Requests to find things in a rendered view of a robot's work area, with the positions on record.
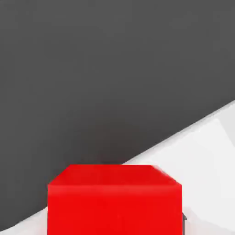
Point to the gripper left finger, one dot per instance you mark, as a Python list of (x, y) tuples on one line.
[(36, 226)]

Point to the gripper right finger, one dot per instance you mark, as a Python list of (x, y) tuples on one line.
[(191, 225)]

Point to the small red cube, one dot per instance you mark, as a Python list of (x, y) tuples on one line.
[(113, 205)]

